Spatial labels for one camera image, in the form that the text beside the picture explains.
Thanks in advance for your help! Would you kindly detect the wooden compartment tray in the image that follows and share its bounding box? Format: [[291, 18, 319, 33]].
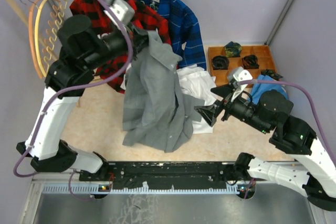
[[207, 45, 277, 86]]

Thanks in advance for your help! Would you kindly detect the white shirt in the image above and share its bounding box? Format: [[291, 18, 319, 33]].
[[121, 64, 216, 134]]

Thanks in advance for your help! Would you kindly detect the blue plaid shirt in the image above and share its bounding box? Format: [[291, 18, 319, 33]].
[[139, 0, 207, 69]]

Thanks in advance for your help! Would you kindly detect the rolled black orange tie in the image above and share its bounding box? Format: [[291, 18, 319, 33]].
[[242, 55, 259, 69]]

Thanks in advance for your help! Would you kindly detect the rolled dark tie by cloth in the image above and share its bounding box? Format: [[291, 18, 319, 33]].
[[261, 69, 283, 81]]

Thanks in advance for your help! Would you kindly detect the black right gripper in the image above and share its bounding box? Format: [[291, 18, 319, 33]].
[[193, 82, 270, 133]]

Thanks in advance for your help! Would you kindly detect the light blue pikachu cloth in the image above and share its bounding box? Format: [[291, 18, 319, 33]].
[[250, 83, 289, 104]]

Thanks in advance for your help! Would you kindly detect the rolled green blue tie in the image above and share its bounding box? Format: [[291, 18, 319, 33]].
[[224, 41, 242, 58]]

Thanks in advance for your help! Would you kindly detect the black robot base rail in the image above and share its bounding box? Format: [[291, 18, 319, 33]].
[[79, 162, 251, 190]]

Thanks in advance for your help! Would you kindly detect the yellow hanger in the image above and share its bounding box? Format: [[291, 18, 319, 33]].
[[33, 0, 68, 78]]

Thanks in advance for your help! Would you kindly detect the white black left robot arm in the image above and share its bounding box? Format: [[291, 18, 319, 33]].
[[16, 15, 149, 180]]

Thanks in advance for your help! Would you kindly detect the orange hanger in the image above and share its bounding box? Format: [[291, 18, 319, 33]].
[[28, 0, 44, 79]]

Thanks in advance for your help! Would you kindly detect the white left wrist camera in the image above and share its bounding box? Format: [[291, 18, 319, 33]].
[[105, 0, 135, 26]]

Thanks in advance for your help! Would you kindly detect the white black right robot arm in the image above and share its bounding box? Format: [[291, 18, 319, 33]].
[[194, 84, 335, 211]]

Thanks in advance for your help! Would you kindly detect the grey button shirt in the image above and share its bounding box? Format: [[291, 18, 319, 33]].
[[122, 31, 204, 153]]

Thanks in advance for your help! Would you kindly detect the red black plaid shirt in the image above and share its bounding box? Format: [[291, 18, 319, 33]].
[[69, 0, 171, 94]]

